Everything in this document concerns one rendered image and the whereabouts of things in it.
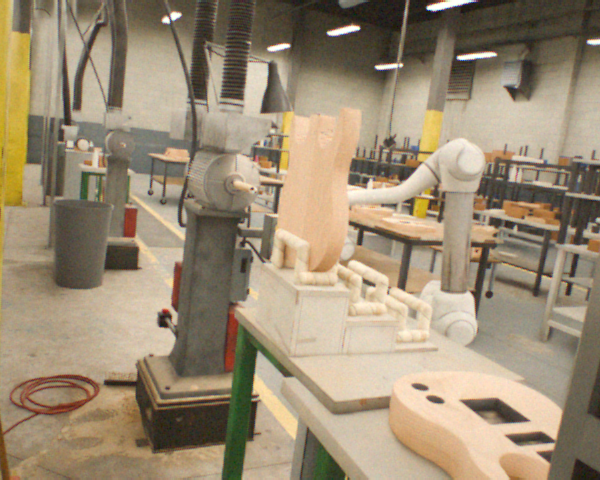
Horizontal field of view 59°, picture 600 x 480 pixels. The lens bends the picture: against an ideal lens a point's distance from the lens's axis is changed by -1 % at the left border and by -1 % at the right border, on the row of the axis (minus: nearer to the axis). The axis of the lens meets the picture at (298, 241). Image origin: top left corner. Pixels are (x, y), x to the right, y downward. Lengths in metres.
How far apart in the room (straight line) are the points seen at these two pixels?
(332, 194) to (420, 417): 0.53
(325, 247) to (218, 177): 1.12
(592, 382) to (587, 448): 0.03
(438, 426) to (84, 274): 4.24
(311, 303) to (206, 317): 1.34
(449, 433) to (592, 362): 0.76
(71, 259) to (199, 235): 2.59
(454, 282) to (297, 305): 0.88
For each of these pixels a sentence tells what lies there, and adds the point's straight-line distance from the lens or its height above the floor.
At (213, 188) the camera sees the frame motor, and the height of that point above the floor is 1.22.
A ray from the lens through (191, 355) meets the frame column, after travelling 2.68.
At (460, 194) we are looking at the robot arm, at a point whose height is 1.35.
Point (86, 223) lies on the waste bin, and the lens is 4.88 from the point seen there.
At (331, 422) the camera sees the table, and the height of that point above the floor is 0.90.
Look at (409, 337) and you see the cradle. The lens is 1.55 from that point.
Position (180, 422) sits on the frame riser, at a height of 0.14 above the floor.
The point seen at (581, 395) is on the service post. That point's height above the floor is 1.34.
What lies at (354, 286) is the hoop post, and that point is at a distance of 1.42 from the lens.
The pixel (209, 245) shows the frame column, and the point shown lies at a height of 0.94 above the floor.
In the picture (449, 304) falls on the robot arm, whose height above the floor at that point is 0.95.
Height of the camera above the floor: 1.44
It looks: 10 degrees down
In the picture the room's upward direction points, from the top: 8 degrees clockwise
